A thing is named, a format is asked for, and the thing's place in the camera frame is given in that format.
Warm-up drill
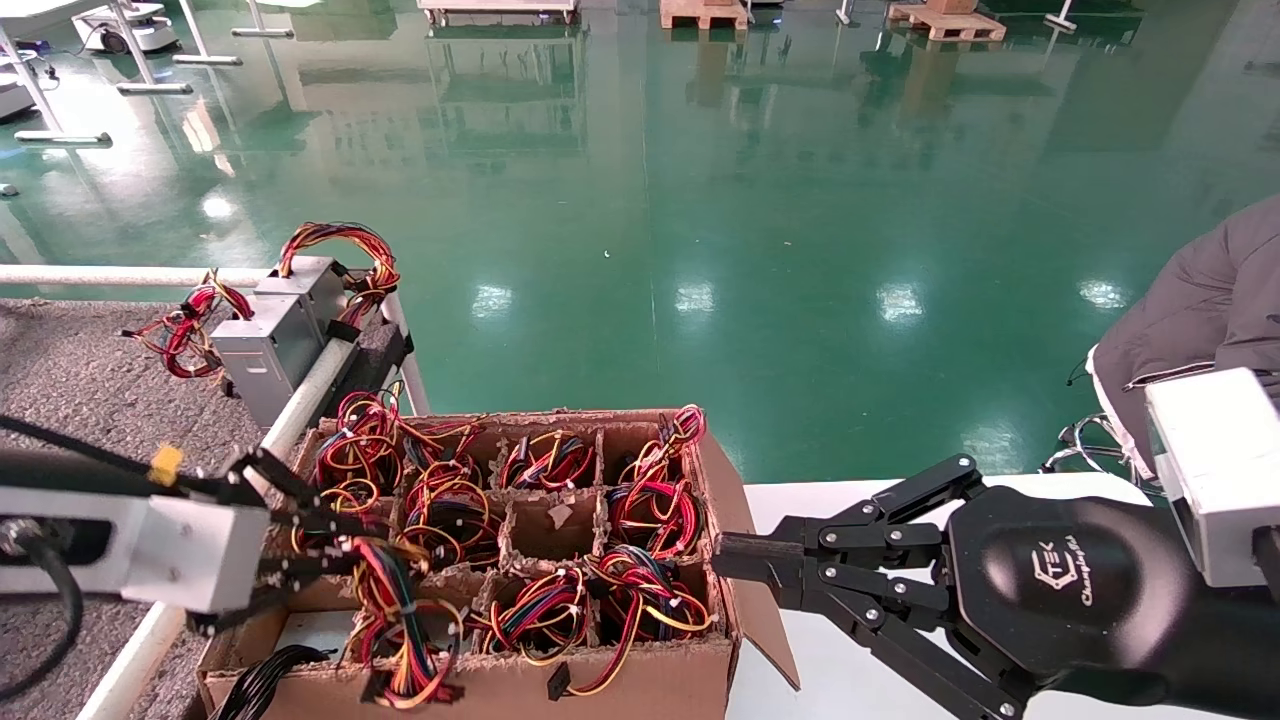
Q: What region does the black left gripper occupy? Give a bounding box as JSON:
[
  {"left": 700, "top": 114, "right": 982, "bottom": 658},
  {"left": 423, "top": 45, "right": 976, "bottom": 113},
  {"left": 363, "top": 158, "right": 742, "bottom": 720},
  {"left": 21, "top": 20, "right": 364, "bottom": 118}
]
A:
[{"left": 0, "top": 447, "right": 351, "bottom": 638}]

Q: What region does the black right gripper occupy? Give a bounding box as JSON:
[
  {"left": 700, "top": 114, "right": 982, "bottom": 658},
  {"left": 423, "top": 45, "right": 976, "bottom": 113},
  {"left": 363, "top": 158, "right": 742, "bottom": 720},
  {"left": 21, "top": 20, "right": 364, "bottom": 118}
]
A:
[{"left": 712, "top": 453, "right": 1280, "bottom": 720}]

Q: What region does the grey power supply with wires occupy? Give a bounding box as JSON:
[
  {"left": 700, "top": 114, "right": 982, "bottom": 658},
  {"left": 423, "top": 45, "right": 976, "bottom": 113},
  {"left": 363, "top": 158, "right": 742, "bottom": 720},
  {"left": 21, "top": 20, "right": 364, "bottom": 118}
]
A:
[
  {"left": 120, "top": 268, "right": 331, "bottom": 429},
  {"left": 498, "top": 430, "right": 598, "bottom": 493},
  {"left": 548, "top": 548, "right": 719, "bottom": 701},
  {"left": 335, "top": 535, "right": 469, "bottom": 713},
  {"left": 400, "top": 418, "right": 486, "bottom": 481},
  {"left": 392, "top": 465, "right": 501, "bottom": 571},
  {"left": 470, "top": 568, "right": 591, "bottom": 666},
  {"left": 290, "top": 478, "right": 386, "bottom": 561},
  {"left": 620, "top": 405, "right": 708, "bottom": 486},
  {"left": 255, "top": 222, "right": 403, "bottom": 341},
  {"left": 315, "top": 392, "right": 406, "bottom": 491},
  {"left": 607, "top": 478, "right": 706, "bottom": 561}
]

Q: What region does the brown cardboard divider box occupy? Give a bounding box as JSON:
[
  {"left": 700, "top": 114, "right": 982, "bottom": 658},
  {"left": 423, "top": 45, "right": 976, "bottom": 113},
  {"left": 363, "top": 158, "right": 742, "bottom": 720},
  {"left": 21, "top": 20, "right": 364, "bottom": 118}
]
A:
[{"left": 197, "top": 405, "right": 801, "bottom": 720}]

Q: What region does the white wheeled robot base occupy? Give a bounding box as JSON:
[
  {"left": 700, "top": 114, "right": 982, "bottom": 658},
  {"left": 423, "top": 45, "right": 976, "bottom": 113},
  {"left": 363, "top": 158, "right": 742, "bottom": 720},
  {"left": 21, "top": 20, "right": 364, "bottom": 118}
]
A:
[{"left": 72, "top": 2, "right": 181, "bottom": 53}]

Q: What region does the person in grey jacket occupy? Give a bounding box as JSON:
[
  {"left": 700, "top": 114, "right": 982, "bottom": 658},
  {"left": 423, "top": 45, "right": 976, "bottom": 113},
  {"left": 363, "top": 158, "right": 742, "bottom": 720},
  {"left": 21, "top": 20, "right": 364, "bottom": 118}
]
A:
[{"left": 1085, "top": 195, "right": 1280, "bottom": 481}]

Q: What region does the white metal table leg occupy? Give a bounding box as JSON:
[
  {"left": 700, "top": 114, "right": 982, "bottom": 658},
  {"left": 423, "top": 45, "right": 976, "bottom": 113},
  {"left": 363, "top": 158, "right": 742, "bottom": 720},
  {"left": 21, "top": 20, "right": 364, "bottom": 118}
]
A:
[
  {"left": 105, "top": 0, "right": 193, "bottom": 96},
  {"left": 172, "top": 0, "right": 243, "bottom": 67},
  {"left": 0, "top": 25, "right": 113, "bottom": 148},
  {"left": 232, "top": 0, "right": 296, "bottom": 39}
]

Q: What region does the wide wooden pallet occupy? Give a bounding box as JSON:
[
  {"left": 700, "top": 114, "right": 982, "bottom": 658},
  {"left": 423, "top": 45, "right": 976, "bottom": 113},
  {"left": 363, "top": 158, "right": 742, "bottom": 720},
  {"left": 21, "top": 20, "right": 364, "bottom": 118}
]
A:
[{"left": 888, "top": 3, "right": 1007, "bottom": 43}]

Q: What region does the low wheeled platform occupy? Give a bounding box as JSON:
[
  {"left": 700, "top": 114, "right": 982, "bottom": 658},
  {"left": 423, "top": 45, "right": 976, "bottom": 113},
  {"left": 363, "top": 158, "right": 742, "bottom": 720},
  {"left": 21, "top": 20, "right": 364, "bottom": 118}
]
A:
[{"left": 418, "top": 0, "right": 581, "bottom": 26}]

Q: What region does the small wooden pallet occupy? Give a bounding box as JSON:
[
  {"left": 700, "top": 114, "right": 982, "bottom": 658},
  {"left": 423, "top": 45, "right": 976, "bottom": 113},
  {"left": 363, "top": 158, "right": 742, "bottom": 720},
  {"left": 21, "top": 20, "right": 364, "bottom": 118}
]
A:
[{"left": 660, "top": 0, "right": 749, "bottom": 31}]

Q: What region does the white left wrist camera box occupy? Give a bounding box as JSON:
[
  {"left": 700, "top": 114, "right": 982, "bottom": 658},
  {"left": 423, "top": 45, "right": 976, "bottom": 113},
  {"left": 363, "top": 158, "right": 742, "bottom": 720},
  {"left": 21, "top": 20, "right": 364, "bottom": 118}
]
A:
[{"left": 0, "top": 490, "right": 273, "bottom": 613}]

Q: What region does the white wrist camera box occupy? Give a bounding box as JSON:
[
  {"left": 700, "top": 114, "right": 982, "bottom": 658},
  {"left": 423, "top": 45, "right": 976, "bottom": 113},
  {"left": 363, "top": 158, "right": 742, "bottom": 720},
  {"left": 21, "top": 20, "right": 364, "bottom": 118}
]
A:
[
  {"left": 1143, "top": 367, "right": 1280, "bottom": 589},
  {"left": 0, "top": 490, "right": 273, "bottom": 613}
]

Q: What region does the white tubular table rail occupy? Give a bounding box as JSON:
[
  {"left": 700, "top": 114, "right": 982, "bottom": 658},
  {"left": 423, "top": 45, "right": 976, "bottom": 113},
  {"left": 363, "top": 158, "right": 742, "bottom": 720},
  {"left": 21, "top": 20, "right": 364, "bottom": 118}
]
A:
[{"left": 0, "top": 263, "right": 433, "bottom": 720}]

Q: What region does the black cable bundle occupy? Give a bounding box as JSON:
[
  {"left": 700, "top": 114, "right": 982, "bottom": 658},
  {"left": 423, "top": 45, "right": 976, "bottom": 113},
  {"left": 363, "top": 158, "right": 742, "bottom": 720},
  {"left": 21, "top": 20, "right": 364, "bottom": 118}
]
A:
[{"left": 210, "top": 645, "right": 336, "bottom": 720}]

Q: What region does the black cable with yellow plug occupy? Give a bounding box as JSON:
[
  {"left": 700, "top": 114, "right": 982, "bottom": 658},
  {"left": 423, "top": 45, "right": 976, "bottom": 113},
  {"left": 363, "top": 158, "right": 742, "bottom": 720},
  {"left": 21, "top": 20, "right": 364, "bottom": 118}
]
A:
[{"left": 0, "top": 415, "right": 241, "bottom": 493}]

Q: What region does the black foam rail padding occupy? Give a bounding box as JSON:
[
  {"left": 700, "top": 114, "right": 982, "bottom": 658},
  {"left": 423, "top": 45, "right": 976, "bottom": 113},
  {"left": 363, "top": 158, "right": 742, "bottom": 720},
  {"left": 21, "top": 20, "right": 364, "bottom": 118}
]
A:
[{"left": 325, "top": 318, "right": 416, "bottom": 421}]

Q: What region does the black camera cable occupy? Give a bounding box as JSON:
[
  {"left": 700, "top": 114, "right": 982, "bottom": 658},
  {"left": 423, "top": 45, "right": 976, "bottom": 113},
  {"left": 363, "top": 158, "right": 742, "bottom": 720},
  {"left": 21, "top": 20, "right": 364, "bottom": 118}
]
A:
[{"left": 0, "top": 520, "right": 86, "bottom": 701}]

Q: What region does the chrome stool frame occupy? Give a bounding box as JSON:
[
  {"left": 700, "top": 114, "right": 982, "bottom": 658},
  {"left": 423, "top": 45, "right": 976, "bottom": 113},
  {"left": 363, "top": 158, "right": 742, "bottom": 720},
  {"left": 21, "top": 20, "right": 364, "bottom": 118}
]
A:
[{"left": 1040, "top": 412, "right": 1141, "bottom": 476}]

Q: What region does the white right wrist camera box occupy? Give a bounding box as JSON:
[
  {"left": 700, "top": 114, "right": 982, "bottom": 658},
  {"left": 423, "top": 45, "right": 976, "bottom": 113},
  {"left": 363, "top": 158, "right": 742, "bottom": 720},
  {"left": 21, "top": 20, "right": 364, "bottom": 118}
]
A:
[{"left": 1143, "top": 367, "right": 1280, "bottom": 589}]

